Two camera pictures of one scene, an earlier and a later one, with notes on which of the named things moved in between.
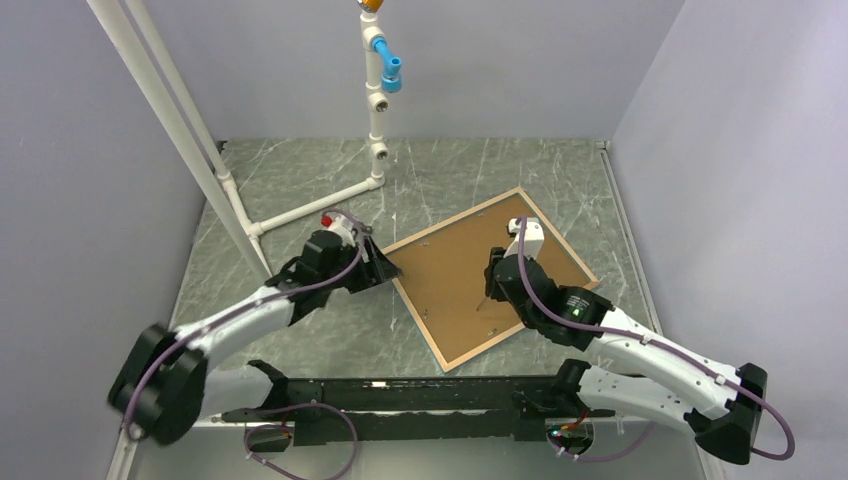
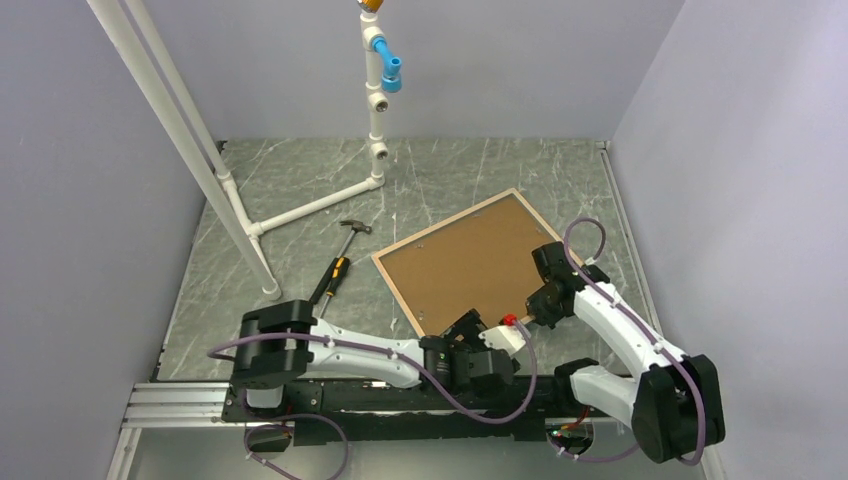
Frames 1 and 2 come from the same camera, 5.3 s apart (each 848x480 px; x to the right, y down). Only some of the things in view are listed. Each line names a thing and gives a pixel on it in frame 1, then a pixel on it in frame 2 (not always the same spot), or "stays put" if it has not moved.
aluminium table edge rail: (631, 237) stays put
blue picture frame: (443, 272) stays put
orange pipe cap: (372, 6) stays put
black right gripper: (493, 288) -> (536, 296)
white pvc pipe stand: (192, 132) stays put
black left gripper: (376, 271) -> (469, 328)
